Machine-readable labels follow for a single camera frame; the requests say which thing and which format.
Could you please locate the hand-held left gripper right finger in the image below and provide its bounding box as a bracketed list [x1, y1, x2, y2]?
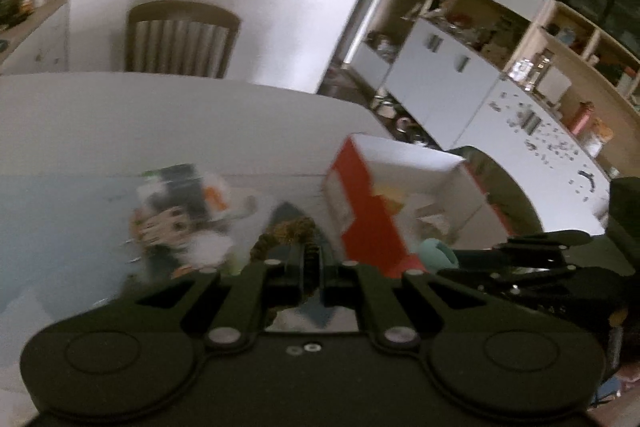
[321, 259, 506, 354]

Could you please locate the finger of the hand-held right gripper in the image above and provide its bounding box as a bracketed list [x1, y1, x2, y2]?
[452, 231, 593, 268]
[436, 267, 576, 295]

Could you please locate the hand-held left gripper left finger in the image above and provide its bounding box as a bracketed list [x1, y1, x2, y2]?
[107, 247, 307, 353]

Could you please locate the brown beaded bracelet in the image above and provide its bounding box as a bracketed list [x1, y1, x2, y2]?
[250, 217, 321, 328]

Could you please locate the red and white cardboard box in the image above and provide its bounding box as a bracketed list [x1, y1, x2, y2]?
[320, 133, 511, 280]

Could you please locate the white snack wrapper bag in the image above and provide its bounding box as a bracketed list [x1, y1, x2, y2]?
[135, 164, 232, 228]

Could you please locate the dark green upholstered chair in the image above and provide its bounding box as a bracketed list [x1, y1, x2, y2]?
[449, 146, 543, 240]

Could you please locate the orange snack bag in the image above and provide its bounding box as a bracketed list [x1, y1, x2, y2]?
[585, 119, 613, 158]

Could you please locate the wooden figure toy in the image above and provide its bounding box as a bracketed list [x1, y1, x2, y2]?
[131, 207, 195, 254]

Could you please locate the pink water bottle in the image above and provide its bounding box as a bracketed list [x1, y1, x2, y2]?
[570, 102, 596, 135]

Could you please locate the white square board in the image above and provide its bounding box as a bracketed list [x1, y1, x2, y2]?
[537, 69, 572, 104]

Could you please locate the tall metal canister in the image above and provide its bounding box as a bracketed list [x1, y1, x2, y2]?
[532, 49, 556, 82]

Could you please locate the brown wooden chair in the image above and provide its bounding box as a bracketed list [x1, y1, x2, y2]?
[125, 1, 242, 80]

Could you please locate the white sideboard with wooden top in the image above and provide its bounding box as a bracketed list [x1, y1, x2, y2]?
[0, 0, 71, 75]

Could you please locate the white and wood wall cabinet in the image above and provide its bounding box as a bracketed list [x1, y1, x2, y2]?
[345, 0, 640, 228]

